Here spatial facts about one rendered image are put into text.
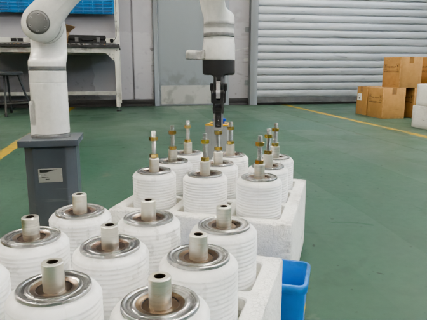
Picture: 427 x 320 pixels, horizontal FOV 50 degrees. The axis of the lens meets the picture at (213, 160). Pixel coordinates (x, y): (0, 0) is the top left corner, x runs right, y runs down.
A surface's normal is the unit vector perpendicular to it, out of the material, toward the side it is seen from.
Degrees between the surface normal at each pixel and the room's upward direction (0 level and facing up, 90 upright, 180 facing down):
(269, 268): 0
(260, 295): 0
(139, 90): 90
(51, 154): 93
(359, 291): 0
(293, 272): 88
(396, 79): 90
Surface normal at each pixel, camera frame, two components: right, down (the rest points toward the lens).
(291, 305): -0.26, 0.22
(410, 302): 0.00, -0.98
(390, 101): 0.15, 0.19
